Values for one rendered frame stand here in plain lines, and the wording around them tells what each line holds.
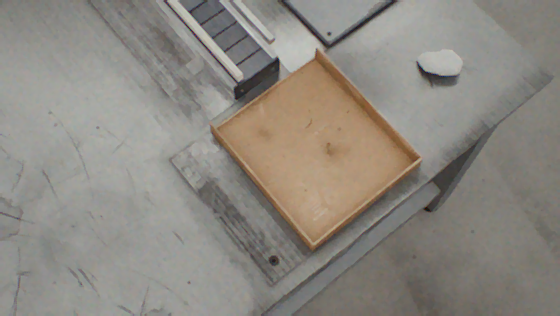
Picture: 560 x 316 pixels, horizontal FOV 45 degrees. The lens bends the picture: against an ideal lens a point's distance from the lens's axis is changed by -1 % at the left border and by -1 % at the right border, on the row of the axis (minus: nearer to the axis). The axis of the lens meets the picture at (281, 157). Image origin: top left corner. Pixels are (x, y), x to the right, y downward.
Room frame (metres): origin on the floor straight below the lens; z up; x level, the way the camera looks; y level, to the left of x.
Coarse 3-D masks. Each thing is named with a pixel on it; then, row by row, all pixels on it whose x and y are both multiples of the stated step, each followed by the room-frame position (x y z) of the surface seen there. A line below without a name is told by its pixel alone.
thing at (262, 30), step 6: (234, 0) 0.73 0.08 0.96; (240, 6) 0.72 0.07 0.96; (240, 12) 0.72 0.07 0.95; (246, 12) 0.71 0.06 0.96; (246, 18) 0.70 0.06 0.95; (252, 18) 0.69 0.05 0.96; (252, 24) 0.69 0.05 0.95; (258, 24) 0.68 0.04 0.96; (258, 30) 0.67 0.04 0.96; (264, 30) 0.67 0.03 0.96; (264, 36) 0.66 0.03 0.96; (270, 36) 0.66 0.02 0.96; (270, 42) 0.65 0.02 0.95
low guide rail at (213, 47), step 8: (168, 0) 0.77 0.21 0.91; (176, 0) 0.77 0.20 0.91; (176, 8) 0.75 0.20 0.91; (184, 8) 0.75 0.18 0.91; (184, 16) 0.73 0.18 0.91; (192, 24) 0.72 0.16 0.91; (200, 32) 0.70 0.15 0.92; (208, 40) 0.68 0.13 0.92; (216, 48) 0.66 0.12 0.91; (216, 56) 0.65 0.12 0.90; (224, 56) 0.64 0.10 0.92; (224, 64) 0.63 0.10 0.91; (232, 64) 0.63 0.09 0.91; (232, 72) 0.61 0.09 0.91; (240, 72) 0.61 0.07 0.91
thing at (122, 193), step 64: (0, 0) 0.84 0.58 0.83; (64, 0) 0.84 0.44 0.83; (128, 0) 0.83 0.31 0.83; (256, 0) 0.83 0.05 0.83; (448, 0) 0.82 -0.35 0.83; (0, 64) 0.69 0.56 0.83; (64, 64) 0.68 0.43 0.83; (128, 64) 0.68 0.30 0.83; (384, 64) 0.67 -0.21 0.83; (512, 64) 0.67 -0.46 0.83; (0, 128) 0.55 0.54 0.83; (64, 128) 0.54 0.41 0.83; (128, 128) 0.54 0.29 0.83; (192, 128) 0.54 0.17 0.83; (448, 128) 0.53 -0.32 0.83; (0, 192) 0.42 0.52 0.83; (64, 192) 0.41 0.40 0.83; (128, 192) 0.41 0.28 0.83; (192, 192) 0.41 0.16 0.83; (256, 192) 0.41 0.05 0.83; (0, 256) 0.30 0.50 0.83; (64, 256) 0.29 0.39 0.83; (128, 256) 0.29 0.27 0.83; (192, 256) 0.29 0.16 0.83; (256, 256) 0.29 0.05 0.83; (320, 256) 0.29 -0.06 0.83
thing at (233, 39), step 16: (192, 0) 0.79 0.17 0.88; (208, 0) 0.79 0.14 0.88; (192, 16) 0.76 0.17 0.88; (208, 16) 0.76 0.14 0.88; (224, 16) 0.75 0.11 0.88; (192, 32) 0.72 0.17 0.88; (208, 32) 0.72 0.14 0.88; (224, 32) 0.72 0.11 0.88; (240, 32) 0.72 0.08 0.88; (208, 48) 0.68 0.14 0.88; (224, 48) 0.68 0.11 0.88; (240, 48) 0.68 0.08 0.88; (256, 48) 0.68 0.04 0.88; (240, 64) 0.65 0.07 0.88; (256, 64) 0.65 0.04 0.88; (240, 80) 0.61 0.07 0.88
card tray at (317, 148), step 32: (320, 64) 0.67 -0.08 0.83; (288, 96) 0.60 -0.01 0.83; (320, 96) 0.60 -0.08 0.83; (352, 96) 0.60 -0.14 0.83; (224, 128) 0.54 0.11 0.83; (256, 128) 0.53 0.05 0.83; (288, 128) 0.53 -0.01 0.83; (320, 128) 0.53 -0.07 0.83; (352, 128) 0.53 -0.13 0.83; (384, 128) 0.53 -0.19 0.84; (256, 160) 0.47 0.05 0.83; (288, 160) 0.47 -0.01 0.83; (320, 160) 0.47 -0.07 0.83; (352, 160) 0.47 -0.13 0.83; (384, 160) 0.46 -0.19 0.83; (416, 160) 0.46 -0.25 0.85; (288, 192) 0.41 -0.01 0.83; (320, 192) 0.40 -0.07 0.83; (352, 192) 0.40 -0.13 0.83; (384, 192) 0.40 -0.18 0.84; (320, 224) 0.34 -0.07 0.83
